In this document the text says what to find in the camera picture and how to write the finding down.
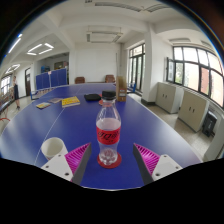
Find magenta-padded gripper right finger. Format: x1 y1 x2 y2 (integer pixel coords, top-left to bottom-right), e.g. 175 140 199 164
132 142 184 186

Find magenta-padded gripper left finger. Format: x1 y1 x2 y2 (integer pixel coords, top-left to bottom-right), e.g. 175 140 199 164
40 142 93 186

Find clear bottle with red label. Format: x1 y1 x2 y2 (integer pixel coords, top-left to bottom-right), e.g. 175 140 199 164
95 90 122 167

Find white mug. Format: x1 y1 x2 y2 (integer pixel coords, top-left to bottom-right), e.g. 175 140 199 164
40 136 69 161

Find flat round red coaster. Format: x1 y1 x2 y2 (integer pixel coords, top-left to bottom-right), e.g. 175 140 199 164
97 152 123 170

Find brown notebook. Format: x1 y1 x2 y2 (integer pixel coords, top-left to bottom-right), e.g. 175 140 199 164
48 97 64 104

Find black pouch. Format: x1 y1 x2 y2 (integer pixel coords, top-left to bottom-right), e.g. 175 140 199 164
83 93 102 102

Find small yellow and blue book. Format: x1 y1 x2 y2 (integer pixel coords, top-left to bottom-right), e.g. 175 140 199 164
35 101 52 110

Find white cabinet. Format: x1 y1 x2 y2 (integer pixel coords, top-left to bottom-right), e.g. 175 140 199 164
177 89 210 133
155 81 185 114

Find black bin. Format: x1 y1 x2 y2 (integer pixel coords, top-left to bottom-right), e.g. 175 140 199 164
201 110 218 138

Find brown cardboard box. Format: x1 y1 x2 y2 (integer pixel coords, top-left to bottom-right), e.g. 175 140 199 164
115 75 128 103

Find folded blue tables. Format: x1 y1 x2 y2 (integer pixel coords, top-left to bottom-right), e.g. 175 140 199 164
35 68 69 91

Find blue table with red legs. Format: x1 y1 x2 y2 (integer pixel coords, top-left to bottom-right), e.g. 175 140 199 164
0 99 14 123

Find dark brown door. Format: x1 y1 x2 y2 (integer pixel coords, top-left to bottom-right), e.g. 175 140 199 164
24 67 32 97

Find tall black-framed window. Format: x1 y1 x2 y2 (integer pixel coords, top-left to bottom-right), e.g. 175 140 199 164
128 43 147 93

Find wide black-framed window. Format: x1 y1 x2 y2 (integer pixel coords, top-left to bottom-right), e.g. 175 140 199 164
166 45 224 108

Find ceiling lights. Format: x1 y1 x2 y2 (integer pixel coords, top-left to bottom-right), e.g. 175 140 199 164
4 32 55 75

